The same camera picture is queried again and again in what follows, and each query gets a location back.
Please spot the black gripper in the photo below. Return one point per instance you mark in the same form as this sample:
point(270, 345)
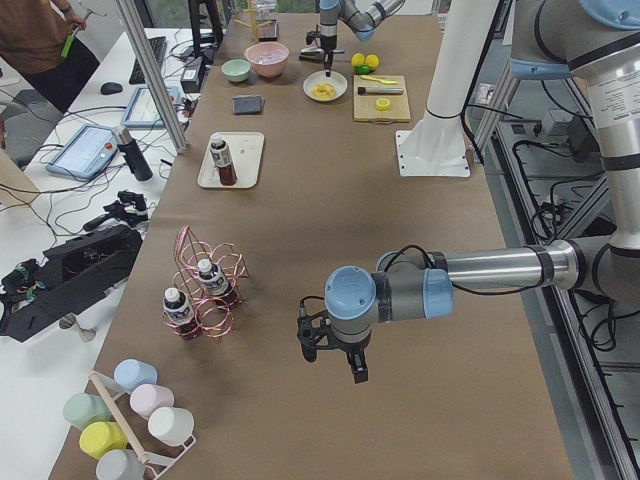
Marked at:
point(327, 47)
point(351, 348)

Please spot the cream round plate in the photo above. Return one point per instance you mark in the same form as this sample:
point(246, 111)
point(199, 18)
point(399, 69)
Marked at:
point(339, 82)

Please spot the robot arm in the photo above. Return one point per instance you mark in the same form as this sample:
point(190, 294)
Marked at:
point(361, 23)
point(597, 41)

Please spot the cream rabbit tray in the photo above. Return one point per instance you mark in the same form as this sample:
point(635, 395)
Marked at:
point(245, 151)

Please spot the tea bottle on tray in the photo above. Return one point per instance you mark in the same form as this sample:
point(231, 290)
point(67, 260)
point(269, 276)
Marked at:
point(222, 159)

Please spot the steel ice scoop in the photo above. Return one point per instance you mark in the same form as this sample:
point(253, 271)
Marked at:
point(312, 54)

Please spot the yellow lemon lower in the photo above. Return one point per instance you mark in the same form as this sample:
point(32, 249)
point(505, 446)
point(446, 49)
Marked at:
point(358, 59)

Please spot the yellow lemon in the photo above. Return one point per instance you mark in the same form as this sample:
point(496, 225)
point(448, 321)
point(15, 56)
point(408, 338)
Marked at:
point(372, 61)
point(358, 59)

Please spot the yellow lemon upper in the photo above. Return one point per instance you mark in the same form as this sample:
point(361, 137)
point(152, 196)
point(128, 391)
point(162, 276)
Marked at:
point(372, 61)

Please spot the steel muddler black tip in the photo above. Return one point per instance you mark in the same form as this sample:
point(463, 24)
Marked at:
point(366, 90)

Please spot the pink bowl of ice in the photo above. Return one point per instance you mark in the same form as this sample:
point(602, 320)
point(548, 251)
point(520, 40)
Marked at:
point(268, 59)

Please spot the bamboo cutting board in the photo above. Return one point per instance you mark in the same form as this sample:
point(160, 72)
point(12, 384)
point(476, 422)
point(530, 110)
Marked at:
point(364, 105)

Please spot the yellow plastic knife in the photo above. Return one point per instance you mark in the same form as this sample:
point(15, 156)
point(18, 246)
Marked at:
point(380, 80)

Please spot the half lemon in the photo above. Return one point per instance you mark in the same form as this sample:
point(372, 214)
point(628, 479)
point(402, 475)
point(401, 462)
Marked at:
point(383, 104)

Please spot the wooden mug tree stand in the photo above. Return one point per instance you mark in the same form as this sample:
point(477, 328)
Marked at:
point(252, 23)

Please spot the grey folded cloth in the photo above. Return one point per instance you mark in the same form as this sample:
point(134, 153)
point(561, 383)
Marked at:
point(247, 104)

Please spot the green bowl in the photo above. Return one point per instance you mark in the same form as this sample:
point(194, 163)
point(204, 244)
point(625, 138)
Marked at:
point(236, 70)

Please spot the tea bottle in rack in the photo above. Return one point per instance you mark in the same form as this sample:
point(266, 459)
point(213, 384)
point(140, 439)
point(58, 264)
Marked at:
point(215, 282)
point(179, 314)

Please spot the teach pendant far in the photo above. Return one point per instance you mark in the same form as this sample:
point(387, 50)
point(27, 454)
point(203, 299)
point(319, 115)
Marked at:
point(141, 112)

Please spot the teach pendant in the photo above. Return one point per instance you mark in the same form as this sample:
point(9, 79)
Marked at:
point(85, 155)
point(141, 112)

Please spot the white cup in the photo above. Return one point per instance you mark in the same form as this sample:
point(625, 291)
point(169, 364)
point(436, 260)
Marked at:
point(171, 425)

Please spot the pink cup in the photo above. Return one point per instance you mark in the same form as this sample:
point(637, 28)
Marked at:
point(147, 398)

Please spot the black thermos bottle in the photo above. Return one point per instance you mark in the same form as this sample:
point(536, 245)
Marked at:
point(132, 154)

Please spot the black computer mouse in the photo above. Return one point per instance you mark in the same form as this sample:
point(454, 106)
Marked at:
point(111, 88)

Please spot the blue cup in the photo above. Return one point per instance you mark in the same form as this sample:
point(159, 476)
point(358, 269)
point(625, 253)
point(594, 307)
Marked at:
point(132, 373)

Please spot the white cup rack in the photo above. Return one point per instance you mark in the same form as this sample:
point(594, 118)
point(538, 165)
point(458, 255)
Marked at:
point(158, 459)

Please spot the teach pendant near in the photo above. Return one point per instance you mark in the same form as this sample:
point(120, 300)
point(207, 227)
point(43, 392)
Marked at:
point(85, 155)

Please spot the grey cup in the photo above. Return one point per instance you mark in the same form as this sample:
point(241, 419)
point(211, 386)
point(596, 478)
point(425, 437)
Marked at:
point(120, 464)

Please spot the yellow cup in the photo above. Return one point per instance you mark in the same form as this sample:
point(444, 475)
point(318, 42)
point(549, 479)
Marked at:
point(98, 438)

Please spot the green cup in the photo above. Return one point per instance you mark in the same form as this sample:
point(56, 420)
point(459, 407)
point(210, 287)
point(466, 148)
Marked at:
point(83, 409)

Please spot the black equipment case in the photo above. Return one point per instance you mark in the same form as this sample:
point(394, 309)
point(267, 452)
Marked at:
point(76, 275)

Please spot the person in brown shirt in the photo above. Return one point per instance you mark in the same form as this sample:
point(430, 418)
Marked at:
point(33, 36)

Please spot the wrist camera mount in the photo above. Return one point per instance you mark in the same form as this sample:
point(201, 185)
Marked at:
point(313, 330)
point(313, 38)

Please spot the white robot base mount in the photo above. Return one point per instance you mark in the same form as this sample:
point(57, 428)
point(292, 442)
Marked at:
point(436, 146)

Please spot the copper wire bottle rack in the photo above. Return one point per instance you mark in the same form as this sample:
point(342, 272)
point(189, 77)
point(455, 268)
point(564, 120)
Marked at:
point(204, 290)

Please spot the aluminium frame post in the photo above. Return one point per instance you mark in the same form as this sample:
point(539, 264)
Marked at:
point(137, 36)

